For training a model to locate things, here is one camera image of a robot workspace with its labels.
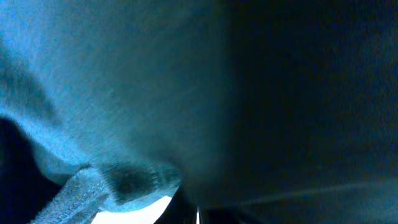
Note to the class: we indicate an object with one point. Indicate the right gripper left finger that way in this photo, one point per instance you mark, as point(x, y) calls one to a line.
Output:
point(78, 202)

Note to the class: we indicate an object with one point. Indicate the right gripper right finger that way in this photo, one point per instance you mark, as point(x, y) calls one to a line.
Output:
point(181, 211)

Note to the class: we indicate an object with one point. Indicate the black t-shirt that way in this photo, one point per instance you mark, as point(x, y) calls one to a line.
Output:
point(285, 111)

